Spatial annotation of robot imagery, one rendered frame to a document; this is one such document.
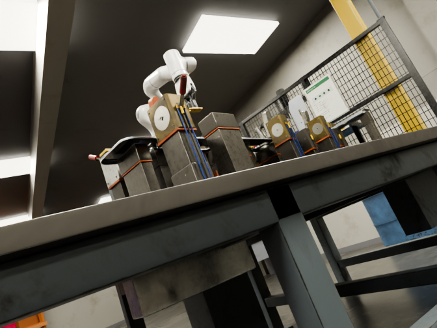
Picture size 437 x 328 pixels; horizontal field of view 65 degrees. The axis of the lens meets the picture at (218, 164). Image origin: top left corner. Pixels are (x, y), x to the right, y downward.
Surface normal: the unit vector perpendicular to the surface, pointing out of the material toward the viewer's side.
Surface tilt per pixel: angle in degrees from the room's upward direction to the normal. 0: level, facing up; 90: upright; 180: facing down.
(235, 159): 90
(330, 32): 90
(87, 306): 90
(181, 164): 90
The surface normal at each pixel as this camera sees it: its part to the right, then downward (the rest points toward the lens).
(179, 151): -0.66, 0.05
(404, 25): -0.81, 0.17
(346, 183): 0.45, -0.41
